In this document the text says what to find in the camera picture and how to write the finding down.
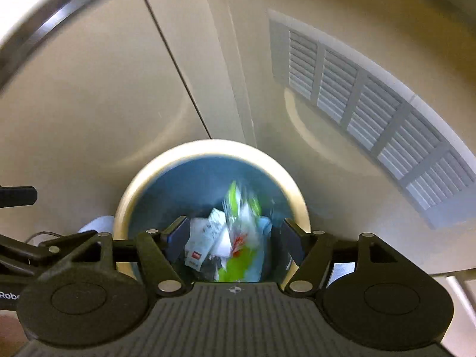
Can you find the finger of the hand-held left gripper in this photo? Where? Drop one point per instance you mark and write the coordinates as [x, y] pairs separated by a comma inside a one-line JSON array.
[[44, 250], [18, 196]]

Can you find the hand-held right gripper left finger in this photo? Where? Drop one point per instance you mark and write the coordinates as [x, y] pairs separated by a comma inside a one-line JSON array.
[[178, 238]]

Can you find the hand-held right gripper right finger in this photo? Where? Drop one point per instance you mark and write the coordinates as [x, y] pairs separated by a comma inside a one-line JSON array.
[[293, 242]]

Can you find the white packet red mark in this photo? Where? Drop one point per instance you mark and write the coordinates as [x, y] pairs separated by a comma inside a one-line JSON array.
[[197, 247]]

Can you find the white paper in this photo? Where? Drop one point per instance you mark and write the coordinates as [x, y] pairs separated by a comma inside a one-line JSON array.
[[220, 230]]

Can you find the lime green snack packet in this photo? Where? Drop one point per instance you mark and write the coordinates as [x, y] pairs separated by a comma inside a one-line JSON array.
[[238, 267]]

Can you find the round trash bin cream rim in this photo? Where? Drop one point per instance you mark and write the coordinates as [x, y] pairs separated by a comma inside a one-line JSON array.
[[208, 149]]

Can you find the pale blue round object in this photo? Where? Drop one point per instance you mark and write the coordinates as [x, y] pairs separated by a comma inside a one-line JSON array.
[[95, 227]]

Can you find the white vent grille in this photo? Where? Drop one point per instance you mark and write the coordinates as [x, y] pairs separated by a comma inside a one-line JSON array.
[[372, 119]]

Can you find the metal rail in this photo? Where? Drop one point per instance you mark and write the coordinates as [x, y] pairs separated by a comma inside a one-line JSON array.
[[41, 15]]

